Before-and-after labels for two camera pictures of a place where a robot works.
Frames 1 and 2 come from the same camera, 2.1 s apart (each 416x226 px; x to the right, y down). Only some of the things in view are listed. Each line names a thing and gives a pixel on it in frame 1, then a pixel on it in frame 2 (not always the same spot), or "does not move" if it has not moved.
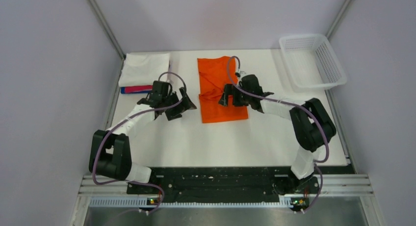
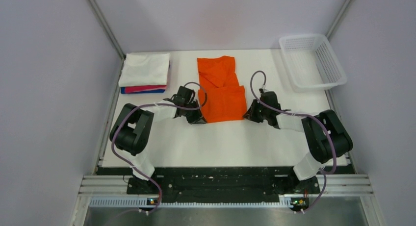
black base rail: (229, 183) does not move
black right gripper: (228, 90) to (250, 114)
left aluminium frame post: (97, 12) does not move
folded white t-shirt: (143, 69) does not move
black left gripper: (176, 113) to (196, 118)
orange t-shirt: (213, 76) does not move
